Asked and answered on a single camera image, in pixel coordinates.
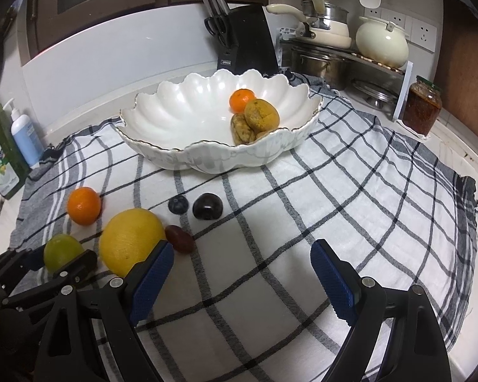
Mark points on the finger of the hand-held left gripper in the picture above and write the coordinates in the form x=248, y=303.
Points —
x=79, y=264
x=28, y=260

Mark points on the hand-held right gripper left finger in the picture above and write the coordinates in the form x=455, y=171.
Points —
x=151, y=282

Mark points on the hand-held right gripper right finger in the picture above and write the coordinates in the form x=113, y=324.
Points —
x=334, y=282

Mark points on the green apple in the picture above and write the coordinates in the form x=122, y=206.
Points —
x=61, y=248

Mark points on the short brown spotted banana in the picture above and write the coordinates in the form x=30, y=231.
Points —
x=263, y=134

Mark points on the white scalloped bowl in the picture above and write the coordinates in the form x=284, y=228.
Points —
x=183, y=119

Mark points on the yellow mango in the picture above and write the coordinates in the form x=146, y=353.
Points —
x=261, y=114

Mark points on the large tangerine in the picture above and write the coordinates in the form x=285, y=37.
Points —
x=241, y=99

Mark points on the round yellow citrus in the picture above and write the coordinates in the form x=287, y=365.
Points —
x=129, y=242

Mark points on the small tangerine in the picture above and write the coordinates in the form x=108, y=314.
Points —
x=84, y=205

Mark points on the black white checked cloth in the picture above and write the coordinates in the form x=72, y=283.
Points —
x=283, y=227

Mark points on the blueberry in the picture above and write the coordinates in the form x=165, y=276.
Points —
x=178, y=205

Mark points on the dark plum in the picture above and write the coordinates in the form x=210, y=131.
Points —
x=208, y=206

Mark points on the green dish soap bottle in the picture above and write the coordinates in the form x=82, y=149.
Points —
x=2, y=155

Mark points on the white blue pump bottle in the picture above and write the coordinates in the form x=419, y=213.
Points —
x=26, y=139

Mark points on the steel pot lid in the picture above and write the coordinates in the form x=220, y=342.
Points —
x=376, y=93

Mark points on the glass jar red sauce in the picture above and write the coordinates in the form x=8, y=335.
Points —
x=422, y=107

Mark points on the metal kitchen shelf rack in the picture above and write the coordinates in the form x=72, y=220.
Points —
x=404, y=91

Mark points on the large steel pot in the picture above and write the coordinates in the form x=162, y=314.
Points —
x=318, y=67

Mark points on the cream casserole pot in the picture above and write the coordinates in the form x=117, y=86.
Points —
x=382, y=43

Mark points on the cream saucepan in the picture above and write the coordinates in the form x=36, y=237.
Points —
x=334, y=38

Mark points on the wooden cutting board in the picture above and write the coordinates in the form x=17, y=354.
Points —
x=466, y=71

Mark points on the black knife block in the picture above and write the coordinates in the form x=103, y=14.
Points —
x=251, y=43

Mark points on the black kitchen scissors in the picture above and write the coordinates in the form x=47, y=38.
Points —
x=217, y=28

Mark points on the steel steamer pot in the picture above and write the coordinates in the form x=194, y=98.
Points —
x=326, y=14

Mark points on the white wall sockets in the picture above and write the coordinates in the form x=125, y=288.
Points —
x=420, y=34

